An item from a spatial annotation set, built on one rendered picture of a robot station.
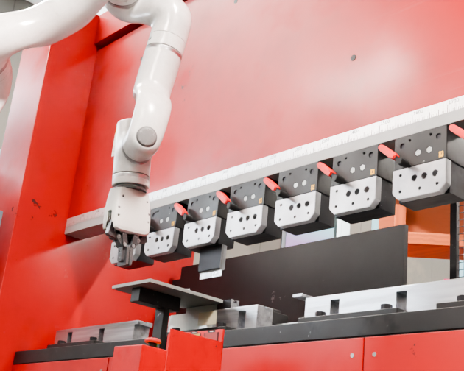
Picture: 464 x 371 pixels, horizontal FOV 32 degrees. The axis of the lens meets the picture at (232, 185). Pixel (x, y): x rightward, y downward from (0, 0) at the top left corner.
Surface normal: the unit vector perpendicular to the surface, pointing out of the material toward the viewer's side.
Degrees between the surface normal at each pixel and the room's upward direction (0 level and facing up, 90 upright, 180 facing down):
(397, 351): 90
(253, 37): 90
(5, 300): 90
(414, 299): 90
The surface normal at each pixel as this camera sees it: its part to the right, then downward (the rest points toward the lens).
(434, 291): -0.73, -0.30
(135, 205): 0.66, -0.17
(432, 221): -0.22, -0.36
